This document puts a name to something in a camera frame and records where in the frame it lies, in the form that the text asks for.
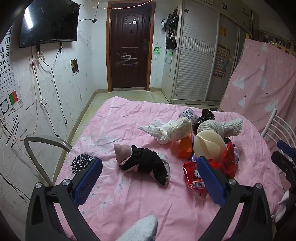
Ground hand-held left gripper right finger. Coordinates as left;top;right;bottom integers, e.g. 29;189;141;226
196;156;273;241

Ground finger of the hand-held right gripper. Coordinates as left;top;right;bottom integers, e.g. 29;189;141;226
271;151;296;183
277;139;296;156

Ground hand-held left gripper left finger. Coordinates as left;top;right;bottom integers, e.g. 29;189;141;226
25;157;103;241

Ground red snack packet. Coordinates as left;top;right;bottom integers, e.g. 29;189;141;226
183;161;207;201

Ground red foil packet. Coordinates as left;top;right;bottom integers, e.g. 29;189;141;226
208;141;236;179

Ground cream round foam pad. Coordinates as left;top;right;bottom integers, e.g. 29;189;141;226
193;130;226;163

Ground black white patterned bag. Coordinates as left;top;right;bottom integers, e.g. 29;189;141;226
179;107;197;123
232;145;241;165

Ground orange box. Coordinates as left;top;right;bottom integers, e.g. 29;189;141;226
171;132;193;159

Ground grey knitted cloth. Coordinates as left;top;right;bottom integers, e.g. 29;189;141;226
197;118;244;139

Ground cream bag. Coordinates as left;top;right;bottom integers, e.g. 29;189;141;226
166;116;193;141

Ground black and pink cloth bundle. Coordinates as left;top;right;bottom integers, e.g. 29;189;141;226
114;144;171;187

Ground white plastic bag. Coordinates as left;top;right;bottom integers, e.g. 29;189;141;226
138;119;174;145

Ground person's left hand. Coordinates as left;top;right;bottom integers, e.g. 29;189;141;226
116;214;158;241

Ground white metal chair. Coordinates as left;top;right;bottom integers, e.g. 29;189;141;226
260;109;296;176

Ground pink bedsheet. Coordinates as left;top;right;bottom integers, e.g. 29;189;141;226
54;96;285;241

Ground grey chair armrest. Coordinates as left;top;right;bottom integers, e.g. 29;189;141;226
24;134;73;187

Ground pink tree-print curtain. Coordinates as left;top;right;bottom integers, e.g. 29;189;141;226
218;38;296;149

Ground colourful chart poster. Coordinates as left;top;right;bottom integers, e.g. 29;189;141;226
213;44;231;77

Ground white slatted wardrobe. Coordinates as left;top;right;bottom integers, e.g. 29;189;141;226
170;0;259;105

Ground eye chart poster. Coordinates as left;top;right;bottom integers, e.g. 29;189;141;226
0;25;23;114

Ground dark brown door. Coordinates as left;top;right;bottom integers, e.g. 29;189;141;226
106;1;154;92

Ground hanging black bags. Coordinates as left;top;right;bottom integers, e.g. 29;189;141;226
161;8;180;50

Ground white cable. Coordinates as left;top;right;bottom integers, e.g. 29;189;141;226
31;51;60;137

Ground black cable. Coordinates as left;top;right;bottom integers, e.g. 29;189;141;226
39;42;68;124

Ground black wall television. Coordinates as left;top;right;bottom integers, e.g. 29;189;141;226
19;0;80;49

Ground string light wire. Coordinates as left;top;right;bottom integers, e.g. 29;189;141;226
97;0;153;10

